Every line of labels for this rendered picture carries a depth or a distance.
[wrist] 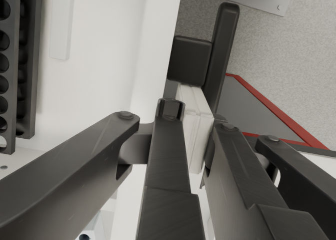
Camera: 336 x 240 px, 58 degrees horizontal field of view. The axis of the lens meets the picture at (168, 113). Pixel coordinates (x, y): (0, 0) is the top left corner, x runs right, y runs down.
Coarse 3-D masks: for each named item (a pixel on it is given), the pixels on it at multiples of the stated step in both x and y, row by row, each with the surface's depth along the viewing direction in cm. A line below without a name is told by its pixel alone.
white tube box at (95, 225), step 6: (96, 216) 38; (90, 222) 37; (96, 222) 37; (102, 222) 39; (84, 228) 36; (90, 228) 36; (96, 228) 37; (102, 228) 39; (84, 234) 38; (90, 234) 36; (96, 234) 36; (102, 234) 39
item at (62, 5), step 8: (56, 0) 23; (64, 0) 23; (72, 0) 24; (56, 8) 23; (64, 8) 23; (72, 8) 24; (56, 16) 24; (64, 16) 24; (72, 16) 25; (56, 24) 24; (64, 24) 24; (56, 32) 24; (64, 32) 24; (56, 40) 24; (64, 40) 24; (56, 48) 24; (64, 48) 24; (56, 56) 25; (64, 56) 25
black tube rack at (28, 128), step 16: (0, 0) 22; (32, 0) 21; (0, 16) 20; (32, 16) 21; (0, 32) 22; (32, 32) 22; (32, 48) 22; (0, 64) 22; (32, 64) 22; (0, 80) 23; (32, 80) 23; (32, 96) 23; (16, 112) 24; (32, 112) 24; (0, 128) 25; (16, 128) 24; (32, 128) 25
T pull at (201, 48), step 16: (224, 16) 17; (224, 32) 18; (176, 48) 18; (192, 48) 18; (208, 48) 18; (224, 48) 18; (176, 64) 18; (192, 64) 18; (208, 64) 18; (224, 64) 18; (176, 80) 19; (192, 80) 19; (208, 80) 19; (208, 96) 19
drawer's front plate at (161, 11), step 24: (168, 0) 16; (144, 24) 16; (168, 24) 16; (144, 48) 16; (168, 48) 16; (144, 72) 17; (144, 96) 17; (144, 120) 18; (144, 168) 19; (120, 192) 19; (120, 216) 20
